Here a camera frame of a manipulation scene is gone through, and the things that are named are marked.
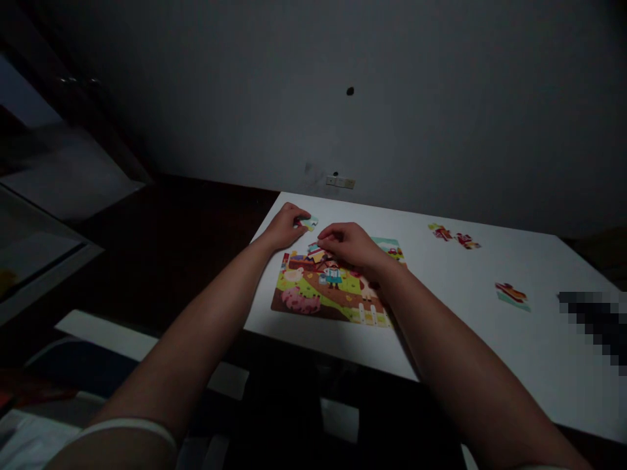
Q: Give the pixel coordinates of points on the colourful farm jigsaw puzzle board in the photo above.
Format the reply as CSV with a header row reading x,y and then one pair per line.
x,y
313,289

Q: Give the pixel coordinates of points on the person's left hand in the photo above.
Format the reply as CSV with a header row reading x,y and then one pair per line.
x,y
284,227

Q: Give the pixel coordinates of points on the dark wooden cabinet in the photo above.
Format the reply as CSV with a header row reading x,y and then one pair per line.
x,y
73,122

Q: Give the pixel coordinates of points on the teal striped jigsaw puzzle piece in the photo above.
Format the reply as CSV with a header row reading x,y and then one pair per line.
x,y
517,303

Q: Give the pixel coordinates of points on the white wall socket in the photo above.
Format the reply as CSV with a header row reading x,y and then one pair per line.
x,y
340,181

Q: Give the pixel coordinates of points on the red white jigsaw puzzle piece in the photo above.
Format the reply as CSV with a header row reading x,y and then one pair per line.
x,y
468,241

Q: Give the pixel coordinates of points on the person's left fingers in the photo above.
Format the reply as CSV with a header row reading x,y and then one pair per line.
x,y
297,214

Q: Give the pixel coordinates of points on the person's body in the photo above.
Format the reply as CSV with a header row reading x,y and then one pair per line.
x,y
29,440

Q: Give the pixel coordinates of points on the person's right fingers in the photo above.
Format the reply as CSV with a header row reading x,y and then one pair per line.
x,y
329,238

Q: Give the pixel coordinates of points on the red brown jigsaw puzzle piece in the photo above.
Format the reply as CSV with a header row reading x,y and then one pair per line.
x,y
510,290

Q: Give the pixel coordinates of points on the person's right hand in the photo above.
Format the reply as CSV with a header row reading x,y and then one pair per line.
x,y
356,247

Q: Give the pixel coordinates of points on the yellow red jigsaw puzzle piece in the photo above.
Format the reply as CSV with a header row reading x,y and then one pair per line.
x,y
441,231

